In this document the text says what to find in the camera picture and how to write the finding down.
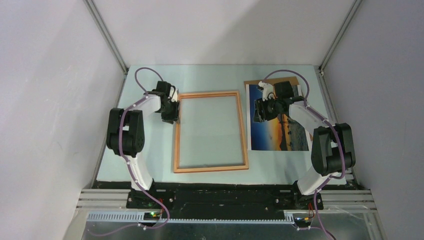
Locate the right aluminium corner post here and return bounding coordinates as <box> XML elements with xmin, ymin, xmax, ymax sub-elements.
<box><xmin>319</xmin><ymin>0</ymin><xmax>364</xmax><ymax>72</ymax></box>

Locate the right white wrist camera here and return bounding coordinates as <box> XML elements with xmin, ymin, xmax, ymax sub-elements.
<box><xmin>258</xmin><ymin>81</ymin><xmax>275</xmax><ymax>102</ymax></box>

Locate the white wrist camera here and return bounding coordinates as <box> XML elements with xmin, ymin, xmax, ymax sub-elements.
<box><xmin>168</xmin><ymin>85</ymin><xmax>178</xmax><ymax>103</ymax></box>
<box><xmin>258</xmin><ymin>81</ymin><xmax>275</xmax><ymax>102</ymax></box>

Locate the grey cable duct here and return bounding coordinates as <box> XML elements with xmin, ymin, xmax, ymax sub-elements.
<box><xmin>86</xmin><ymin>211</ymin><xmax>300</xmax><ymax>225</ymax></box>

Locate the brown backing board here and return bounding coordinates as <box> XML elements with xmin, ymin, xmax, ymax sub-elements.
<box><xmin>243</xmin><ymin>76</ymin><xmax>314</xmax><ymax>142</ymax></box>

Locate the wooden picture frame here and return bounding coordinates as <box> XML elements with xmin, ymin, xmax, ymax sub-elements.
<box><xmin>173</xmin><ymin>90</ymin><xmax>250</xmax><ymax>173</ymax></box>

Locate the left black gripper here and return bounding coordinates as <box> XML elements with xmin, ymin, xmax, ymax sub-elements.
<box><xmin>159</xmin><ymin>99</ymin><xmax>180</xmax><ymax>125</ymax></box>

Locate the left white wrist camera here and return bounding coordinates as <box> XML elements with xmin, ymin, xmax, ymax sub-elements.
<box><xmin>168</xmin><ymin>85</ymin><xmax>178</xmax><ymax>103</ymax></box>

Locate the left aluminium corner post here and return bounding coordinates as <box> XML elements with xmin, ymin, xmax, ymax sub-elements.
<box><xmin>83</xmin><ymin>0</ymin><xmax>129</xmax><ymax>75</ymax></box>

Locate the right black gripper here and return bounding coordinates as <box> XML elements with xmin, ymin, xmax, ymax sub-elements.
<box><xmin>252</xmin><ymin>96</ymin><xmax>281</xmax><ymax>123</ymax></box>

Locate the aluminium corner post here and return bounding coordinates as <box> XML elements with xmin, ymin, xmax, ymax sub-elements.
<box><xmin>83</xmin><ymin>0</ymin><xmax>129</xmax><ymax>75</ymax></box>
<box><xmin>319</xmin><ymin>0</ymin><xmax>364</xmax><ymax>72</ymax></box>

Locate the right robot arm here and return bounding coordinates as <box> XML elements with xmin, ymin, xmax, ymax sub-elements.
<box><xmin>253</xmin><ymin>81</ymin><xmax>356</xmax><ymax>209</ymax></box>

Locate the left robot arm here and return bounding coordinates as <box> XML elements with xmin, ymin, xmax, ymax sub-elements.
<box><xmin>106</xmin><ymin>81</ymin><xmax>180</xmax><ymax>208</ymax></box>

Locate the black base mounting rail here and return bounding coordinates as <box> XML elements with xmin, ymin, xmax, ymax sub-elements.
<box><xmin>93</xmin><ymin>181</ymin><xmax>324</xmax><ymax>220</ymax></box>

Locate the sunset photo print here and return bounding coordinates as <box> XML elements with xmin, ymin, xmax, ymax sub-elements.
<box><xmin>245</xmin><ymin>84</ymin><xmax>312</xmax><ymax>152</ymax></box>

